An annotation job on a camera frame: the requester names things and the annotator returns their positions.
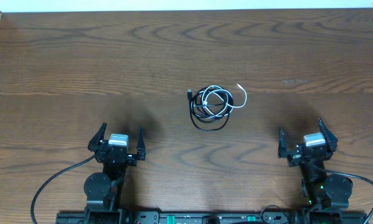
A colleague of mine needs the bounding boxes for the white usb cable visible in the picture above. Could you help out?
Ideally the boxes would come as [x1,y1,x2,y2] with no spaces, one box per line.
[201,82,248,118]

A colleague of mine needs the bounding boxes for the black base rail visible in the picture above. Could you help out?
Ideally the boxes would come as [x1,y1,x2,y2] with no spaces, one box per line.
[55,210,367,224]

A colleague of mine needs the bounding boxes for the black usb cable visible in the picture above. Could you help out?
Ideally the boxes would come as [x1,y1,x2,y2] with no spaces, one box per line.
[187,86,235,133]

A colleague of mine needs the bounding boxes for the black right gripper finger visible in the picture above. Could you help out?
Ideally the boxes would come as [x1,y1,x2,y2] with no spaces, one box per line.
[318,118,338,152]
[278,128,288,158]

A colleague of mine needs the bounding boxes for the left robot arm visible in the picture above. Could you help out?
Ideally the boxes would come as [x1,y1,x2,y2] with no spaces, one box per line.
[83,123,146,223]

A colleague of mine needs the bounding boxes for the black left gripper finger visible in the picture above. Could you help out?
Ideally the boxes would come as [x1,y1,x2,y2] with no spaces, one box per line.
[136,126,146,161]
[87,123,106,152]

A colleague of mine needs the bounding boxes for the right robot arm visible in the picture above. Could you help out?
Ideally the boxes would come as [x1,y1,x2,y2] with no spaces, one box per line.
[278,119,353,223]

